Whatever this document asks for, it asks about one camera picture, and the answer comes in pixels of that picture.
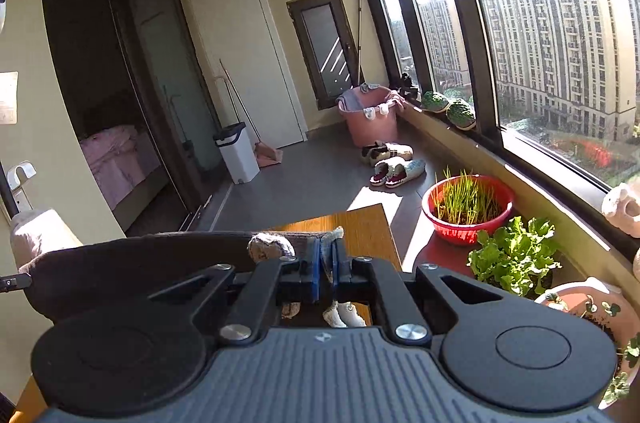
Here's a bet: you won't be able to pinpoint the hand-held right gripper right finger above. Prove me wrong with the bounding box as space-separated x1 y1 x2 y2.
332 239 506 346

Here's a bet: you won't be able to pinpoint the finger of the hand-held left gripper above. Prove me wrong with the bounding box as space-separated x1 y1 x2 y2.
0 274 33 295

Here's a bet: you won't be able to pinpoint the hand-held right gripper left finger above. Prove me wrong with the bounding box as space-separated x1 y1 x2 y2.
145 245 322 346

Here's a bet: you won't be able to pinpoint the dark grey garment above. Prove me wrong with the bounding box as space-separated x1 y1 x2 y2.
30 225 368 329

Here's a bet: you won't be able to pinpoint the cream towel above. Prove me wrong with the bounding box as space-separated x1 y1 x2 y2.
10 209 83 274

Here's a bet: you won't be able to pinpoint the black and white pole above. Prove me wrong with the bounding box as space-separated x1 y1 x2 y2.
0 0 21 224

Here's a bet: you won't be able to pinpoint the white maroon slipper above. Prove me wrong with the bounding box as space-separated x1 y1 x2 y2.
370 156 407 186

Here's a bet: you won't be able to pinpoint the light blue maroon slipper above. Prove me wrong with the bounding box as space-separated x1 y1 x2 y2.
385 159 427 189

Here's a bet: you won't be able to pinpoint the pink dustpan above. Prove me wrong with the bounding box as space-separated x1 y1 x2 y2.
254 142 284 168

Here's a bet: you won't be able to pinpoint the red basin with grass sprouts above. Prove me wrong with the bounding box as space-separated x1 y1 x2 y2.
421 168 515 246

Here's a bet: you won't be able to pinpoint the white trash bin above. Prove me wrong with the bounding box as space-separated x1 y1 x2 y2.
213 122 261 184

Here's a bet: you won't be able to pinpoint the pink bucket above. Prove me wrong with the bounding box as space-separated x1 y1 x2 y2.
336 82 408 148

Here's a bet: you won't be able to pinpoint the bed with pink bedding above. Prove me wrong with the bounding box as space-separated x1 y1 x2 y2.
79 125 166 211

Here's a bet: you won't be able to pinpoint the white cloth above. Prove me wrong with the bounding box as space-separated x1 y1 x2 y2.
362 102 396 120

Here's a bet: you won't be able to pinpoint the grey rag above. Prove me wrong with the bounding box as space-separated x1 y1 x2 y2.
339 83 381 111

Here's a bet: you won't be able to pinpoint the green lettuce plant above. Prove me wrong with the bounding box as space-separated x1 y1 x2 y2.
467 215 563 299

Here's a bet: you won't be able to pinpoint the white paper tag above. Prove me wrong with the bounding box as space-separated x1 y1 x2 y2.
0 71 19 124

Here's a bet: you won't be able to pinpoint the broom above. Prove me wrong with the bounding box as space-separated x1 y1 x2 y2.
219 58 263 148

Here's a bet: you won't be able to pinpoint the green slipper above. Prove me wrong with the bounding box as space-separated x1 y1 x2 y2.
446 99 477 131
420 91 451 114

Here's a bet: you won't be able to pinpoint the small dark object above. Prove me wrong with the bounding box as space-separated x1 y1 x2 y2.
399 73 420 100

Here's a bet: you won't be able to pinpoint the dark framed glass door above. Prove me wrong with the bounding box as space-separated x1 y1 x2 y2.
286 0 361 111

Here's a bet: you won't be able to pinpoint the white door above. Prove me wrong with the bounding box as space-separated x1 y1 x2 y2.
175 0 308 151

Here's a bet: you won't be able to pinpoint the mop pole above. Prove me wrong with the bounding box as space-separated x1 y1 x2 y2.
355 0 365 86

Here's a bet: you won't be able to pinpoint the pink ceramic plant pot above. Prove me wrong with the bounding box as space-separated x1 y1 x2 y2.
534 277 640 409

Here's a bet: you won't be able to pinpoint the pale ceramic figurine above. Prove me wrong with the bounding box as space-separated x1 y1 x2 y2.
601 183 640 239

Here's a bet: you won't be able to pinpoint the apartment buildings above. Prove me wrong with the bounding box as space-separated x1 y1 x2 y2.
400 0 640 144

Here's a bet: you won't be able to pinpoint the white wall socket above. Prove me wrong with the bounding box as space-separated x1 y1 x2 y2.
7 185 32 216

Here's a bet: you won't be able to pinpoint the white wall hook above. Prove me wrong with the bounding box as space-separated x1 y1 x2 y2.
7 161 37 191

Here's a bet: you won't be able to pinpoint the dark sliding door frame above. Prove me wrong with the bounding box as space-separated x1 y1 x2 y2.
40 0 231 234

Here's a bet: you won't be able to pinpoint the dark window frame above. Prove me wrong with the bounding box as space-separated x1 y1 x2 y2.
335 0 640 194

